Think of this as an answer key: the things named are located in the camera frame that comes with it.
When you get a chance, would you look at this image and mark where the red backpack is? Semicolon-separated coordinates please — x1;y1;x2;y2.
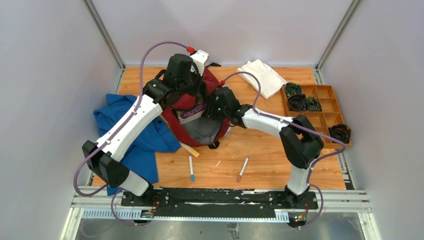
162;67;230;150

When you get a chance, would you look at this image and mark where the purple green book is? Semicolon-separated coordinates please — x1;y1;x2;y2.
176;102;207;125

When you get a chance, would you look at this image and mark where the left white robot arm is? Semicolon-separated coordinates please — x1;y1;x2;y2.
82;50;209;207

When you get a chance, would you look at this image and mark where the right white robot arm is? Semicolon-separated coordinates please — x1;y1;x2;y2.
206;86;324;209

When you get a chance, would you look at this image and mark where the white cloth bag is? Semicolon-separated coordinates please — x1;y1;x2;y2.
236;59;288;100

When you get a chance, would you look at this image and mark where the purple capped marker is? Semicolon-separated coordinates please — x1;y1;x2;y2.
224;127;232;137

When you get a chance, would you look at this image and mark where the orange highlighter marker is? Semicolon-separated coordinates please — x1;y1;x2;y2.
179;142;200;158

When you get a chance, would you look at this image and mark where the brown capped marker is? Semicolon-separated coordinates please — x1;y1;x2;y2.
236;157;249;183

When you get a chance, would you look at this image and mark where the blue shirt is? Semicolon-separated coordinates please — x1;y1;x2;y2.
93;94;181;184

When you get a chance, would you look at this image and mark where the blue capped marker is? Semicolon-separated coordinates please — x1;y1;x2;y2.
188;155;195;182

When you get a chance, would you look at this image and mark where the orange compartment tray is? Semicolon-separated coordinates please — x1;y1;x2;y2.
281;85;352;147

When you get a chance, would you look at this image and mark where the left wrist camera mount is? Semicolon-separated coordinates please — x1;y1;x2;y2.
186;46;209;76

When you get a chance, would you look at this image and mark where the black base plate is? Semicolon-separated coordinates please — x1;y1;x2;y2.
121;187;319;219

